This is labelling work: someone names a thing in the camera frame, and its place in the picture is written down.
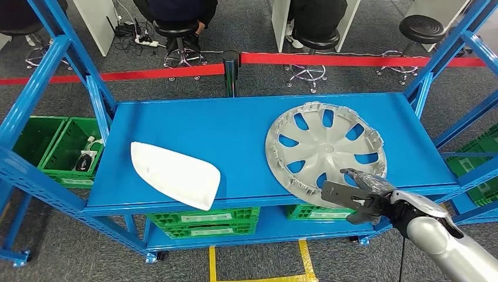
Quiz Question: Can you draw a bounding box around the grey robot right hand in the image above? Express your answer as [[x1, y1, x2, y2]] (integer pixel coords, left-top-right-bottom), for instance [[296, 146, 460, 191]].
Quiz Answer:
[[340, 168, 396, 226]]

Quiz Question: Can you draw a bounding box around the silver wheel hubcap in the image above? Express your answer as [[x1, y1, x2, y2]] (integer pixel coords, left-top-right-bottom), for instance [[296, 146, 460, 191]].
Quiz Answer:
[[265, 101, 389, 209]]

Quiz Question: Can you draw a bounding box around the blue metal shelf rack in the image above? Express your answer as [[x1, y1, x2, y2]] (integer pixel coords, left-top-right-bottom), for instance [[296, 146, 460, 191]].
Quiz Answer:
[[428, 152, 498, 238], [0, 183, 33, 268], [0, 0, 498, 264]]

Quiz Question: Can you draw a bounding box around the white plastic car part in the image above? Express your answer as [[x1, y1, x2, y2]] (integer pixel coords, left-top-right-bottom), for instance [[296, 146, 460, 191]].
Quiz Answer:
[[130, 141, 222, 212]]

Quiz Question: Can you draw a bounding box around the red barrier belt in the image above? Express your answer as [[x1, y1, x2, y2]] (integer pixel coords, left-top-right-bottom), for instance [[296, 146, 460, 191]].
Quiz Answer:
[[0, 63, 227, 86], [241, 51, 489, 68]]

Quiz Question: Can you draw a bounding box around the black round stool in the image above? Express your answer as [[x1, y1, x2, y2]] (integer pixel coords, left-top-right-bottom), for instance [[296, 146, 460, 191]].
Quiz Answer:
[[153, 18, 208, 81], [375, 15, 446, 86], [0, 19, 73, 71], [285, 29, 342, 94]]

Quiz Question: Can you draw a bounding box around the person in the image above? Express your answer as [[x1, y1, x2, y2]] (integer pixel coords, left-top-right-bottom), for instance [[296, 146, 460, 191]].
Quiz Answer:
[[133, 0, 220, 53], [285, 0, 349, 49], [0, 0, 69, 36]]

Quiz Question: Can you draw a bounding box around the yellow floor tape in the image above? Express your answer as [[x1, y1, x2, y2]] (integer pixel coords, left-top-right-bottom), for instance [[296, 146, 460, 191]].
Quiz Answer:
[[208, 240, 319, 282]]

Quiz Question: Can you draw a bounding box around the white power strip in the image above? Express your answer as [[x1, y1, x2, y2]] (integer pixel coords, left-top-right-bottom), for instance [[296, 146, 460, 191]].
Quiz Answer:
[[134, 36, 161, 48]]

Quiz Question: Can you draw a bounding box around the black router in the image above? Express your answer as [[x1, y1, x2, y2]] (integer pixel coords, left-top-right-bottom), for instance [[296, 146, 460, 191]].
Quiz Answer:
[[107, 15, 143, 39]]

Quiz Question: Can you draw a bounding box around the empty green plastic crate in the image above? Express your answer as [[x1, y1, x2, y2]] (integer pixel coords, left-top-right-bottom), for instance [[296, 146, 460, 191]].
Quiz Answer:
[[11, 115, 70, 169]]

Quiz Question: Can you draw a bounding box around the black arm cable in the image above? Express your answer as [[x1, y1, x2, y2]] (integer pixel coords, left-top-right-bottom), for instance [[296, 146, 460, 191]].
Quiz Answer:
[[397, 235, 406, 282]]

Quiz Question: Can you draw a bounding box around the black chrome stanchion post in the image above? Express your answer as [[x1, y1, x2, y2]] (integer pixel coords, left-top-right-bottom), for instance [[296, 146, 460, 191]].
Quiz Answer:
[[222, 49, 241, 98]]

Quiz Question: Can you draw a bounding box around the white black cabled device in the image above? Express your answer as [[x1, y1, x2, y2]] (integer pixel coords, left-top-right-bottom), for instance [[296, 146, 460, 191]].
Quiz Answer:
[[75, 135, 105, 172]]

